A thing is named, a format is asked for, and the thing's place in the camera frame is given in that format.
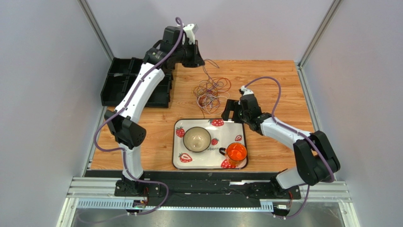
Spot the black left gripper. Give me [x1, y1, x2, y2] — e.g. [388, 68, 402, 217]
[174, 41, 205, 69]

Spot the blue wire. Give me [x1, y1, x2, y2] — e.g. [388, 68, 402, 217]
[203, 59, 220, 83]

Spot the red wire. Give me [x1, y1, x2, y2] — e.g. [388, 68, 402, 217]
[193, 77, 232, 114]

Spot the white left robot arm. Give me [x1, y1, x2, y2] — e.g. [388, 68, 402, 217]
[105, 24, 204, 183]

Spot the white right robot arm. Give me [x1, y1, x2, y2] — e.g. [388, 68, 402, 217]
[221, 94, 341, 192]

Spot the orange translucent mug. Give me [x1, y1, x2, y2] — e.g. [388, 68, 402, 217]
[219, 142, 247, 168]

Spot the beige ceramic bowl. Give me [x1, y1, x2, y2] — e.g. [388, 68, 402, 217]
[183, 127, 212, 153]

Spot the strawberry print white tray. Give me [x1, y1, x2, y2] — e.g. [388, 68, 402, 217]
[172, 119, 248, 170]

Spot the black compartment storage bin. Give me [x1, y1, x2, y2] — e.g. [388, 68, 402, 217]
[100, 58, 173, 108]

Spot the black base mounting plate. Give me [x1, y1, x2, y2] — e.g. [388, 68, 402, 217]
[114, 171, 301, 208]

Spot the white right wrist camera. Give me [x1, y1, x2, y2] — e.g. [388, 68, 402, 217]
[239, 86, 254, 96]

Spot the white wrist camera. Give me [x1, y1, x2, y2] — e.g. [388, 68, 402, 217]
[239, 86, 254, 96]
[182, 24, 198, 45]

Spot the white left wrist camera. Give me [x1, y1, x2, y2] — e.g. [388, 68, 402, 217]
[182, 24, 198, 45]

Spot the yellow wire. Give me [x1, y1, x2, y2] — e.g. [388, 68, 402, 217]
[193, 80, 221, 108]

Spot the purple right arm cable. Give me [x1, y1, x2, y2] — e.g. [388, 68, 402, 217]
[245, 76, 336, 220]

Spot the aluminium frame rail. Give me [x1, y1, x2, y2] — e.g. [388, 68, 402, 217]
[57, 170, 359, 227]

